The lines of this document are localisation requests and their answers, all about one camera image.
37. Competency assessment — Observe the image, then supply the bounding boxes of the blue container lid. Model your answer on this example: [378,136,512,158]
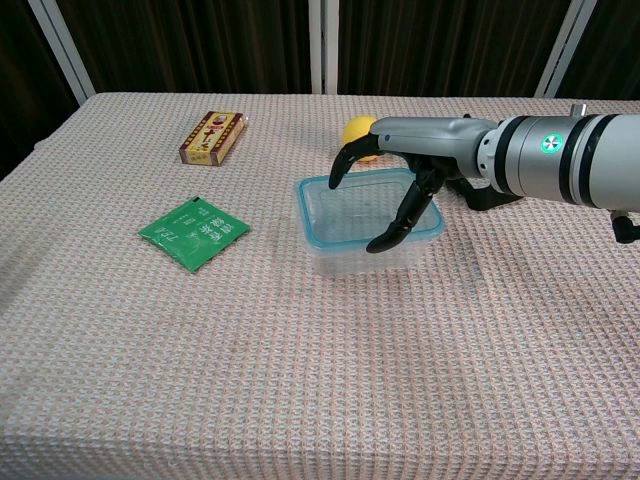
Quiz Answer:
[293,168,445,253]

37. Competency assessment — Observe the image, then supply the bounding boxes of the yellow foam ball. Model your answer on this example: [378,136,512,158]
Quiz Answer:
[342,115,382,163]

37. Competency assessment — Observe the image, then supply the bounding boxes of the white metal frame post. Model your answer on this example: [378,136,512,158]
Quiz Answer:
[534,0,599,99]
[27,0,97,99]
[308,0,340,95]

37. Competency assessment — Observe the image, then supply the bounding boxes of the dark pleated curtain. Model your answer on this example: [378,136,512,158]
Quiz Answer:
[0,0,640,181]

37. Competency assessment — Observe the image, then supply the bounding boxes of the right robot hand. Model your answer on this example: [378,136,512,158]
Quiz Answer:
[328,115,496,254]

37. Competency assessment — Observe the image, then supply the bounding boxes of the green tea sachet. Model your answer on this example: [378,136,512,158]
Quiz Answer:
[138,196,251,274]

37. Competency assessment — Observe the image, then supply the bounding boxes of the red and gold small box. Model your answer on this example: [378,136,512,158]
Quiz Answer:
[178,110,250,166]

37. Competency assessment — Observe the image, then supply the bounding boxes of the pink waffle tablecloth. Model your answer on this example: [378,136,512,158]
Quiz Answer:
[0,92,640,480]

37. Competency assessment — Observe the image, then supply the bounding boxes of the black strap harness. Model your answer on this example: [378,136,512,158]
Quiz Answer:
[448,113,522,212]

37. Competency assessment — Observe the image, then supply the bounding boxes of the clear plastic container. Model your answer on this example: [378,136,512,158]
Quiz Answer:
[299,172,441,278]

